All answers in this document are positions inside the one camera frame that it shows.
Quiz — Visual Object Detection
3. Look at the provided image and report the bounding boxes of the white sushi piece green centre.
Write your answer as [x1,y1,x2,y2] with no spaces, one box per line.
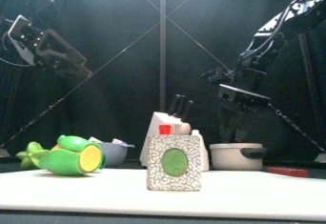
[146,133,205,193]

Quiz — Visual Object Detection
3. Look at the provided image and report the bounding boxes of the flat red toy block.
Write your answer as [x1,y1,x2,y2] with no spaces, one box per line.
[266,166,312,178]

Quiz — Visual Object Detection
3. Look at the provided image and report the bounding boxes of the grey blue toy bowl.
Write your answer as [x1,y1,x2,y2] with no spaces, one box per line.
[98,141,137,169]

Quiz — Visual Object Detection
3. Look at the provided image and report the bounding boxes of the green halved toy fruit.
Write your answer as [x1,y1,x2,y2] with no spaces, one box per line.
[38,134,109,176]

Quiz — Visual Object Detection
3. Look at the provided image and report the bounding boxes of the green toy star fruit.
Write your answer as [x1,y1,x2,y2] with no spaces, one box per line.
[15,141,51,172]

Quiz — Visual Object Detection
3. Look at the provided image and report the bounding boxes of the thin diagonal frame brace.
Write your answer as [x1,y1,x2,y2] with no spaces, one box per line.
[0,0,214,150]
[123,0,326,154]

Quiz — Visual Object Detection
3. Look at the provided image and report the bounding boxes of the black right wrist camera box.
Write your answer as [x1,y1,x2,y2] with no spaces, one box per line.
[202,67,236,85]

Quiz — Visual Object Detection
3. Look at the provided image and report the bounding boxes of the white toy pot black handle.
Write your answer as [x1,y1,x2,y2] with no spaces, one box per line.
[209,142,269,172]

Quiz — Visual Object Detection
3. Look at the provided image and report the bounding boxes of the black toy knife handle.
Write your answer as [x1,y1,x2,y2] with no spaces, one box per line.
[166,93,186,117]
[179,99,195,121]

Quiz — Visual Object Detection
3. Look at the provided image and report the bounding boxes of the vertical grey frame pole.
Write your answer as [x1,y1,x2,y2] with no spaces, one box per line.
[158,0,169,113]

